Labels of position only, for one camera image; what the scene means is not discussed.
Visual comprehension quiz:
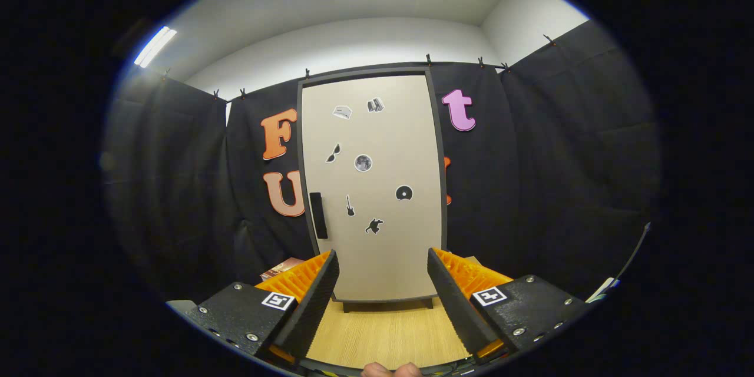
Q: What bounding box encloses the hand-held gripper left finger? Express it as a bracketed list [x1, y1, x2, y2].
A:
[167, 249, 340, 366]

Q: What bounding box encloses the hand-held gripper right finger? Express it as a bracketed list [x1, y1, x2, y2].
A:
[426, 247, 591, 366]

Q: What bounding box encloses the black door handle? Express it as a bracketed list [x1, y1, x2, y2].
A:
[309, 191, 328, 240]

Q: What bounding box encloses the grey shoe cabinet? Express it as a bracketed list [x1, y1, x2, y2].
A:
[296, 66, 449, 313]

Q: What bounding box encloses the brown cover book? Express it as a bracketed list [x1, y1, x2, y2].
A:
[259, 256, 306, 282]

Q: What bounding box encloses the black backdrop cloth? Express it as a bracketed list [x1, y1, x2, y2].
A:
[100, 18, 660, 307]

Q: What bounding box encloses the white flat object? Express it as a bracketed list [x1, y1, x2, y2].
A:
[585, 276, 620, 303]

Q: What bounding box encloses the narrow ceiling light strip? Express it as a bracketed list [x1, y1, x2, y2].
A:
[133, 26, 178, 69]

